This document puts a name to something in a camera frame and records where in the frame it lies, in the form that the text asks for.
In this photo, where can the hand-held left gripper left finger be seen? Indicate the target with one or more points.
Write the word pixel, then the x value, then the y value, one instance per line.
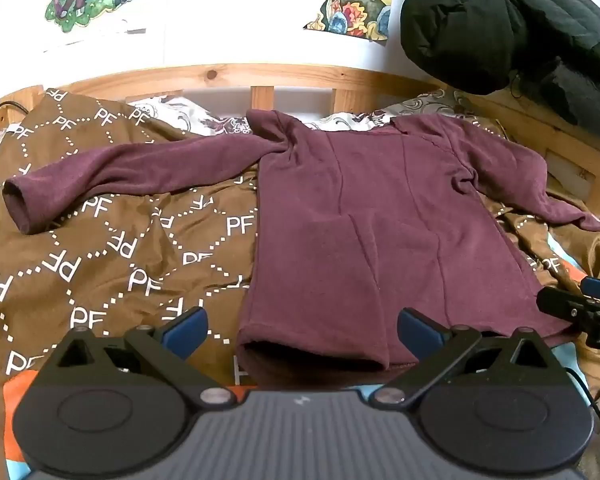
pixel 187 331

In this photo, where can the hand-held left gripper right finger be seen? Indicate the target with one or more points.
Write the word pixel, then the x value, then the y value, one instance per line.
pixel 417 332

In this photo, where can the maroon long sleeve shirt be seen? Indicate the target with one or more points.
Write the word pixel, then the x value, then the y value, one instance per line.
pixel 355 210

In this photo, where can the brown printed blanket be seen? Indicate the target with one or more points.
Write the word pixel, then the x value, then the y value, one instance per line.
pixel 105 260

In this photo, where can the orange and teal bed sheet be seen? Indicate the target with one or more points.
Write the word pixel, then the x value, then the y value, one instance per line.
pixel 20 410

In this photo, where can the black padded jacket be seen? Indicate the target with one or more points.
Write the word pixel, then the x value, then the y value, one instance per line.
pixel 505 20

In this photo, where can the wooden bed frame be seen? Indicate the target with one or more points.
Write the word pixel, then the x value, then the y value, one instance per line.
pixel 210 76

